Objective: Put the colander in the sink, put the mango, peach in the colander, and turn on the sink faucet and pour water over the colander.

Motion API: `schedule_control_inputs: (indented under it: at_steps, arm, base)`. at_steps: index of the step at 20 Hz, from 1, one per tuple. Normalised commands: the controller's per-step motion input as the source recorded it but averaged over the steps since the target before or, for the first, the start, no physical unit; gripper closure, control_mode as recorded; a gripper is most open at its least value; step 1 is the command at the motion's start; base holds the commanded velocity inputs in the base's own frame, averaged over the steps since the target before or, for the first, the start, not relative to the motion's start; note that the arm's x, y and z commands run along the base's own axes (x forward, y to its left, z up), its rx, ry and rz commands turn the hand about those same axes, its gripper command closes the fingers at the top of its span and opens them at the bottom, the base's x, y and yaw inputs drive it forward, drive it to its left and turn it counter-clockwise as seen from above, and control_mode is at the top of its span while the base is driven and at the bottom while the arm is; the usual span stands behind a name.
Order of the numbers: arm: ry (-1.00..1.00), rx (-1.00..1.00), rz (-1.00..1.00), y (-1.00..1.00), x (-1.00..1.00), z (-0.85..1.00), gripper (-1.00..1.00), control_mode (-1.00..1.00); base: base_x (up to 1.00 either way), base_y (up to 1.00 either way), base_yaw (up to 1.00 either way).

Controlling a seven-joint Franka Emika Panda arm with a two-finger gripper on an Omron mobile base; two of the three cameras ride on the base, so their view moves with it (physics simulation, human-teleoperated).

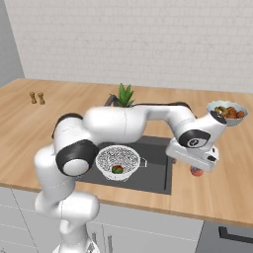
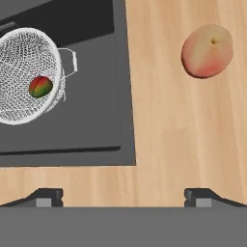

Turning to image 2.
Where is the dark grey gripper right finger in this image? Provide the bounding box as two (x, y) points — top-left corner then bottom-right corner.
(183, 187), (247, 208)

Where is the pink and yellow peach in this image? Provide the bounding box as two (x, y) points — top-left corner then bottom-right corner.
(180, 23), (234, 79)

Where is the red and green mango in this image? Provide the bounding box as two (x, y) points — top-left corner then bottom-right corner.
(28, 76), (54, 98)

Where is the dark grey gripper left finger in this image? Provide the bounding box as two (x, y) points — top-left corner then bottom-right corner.
(1, 187), (65, 208)

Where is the white wire mesh colander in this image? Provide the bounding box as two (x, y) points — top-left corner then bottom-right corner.
(0, 27), (79, 126)

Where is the dark grey sink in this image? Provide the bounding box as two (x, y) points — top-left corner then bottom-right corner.
(0, 0), (137, 168)

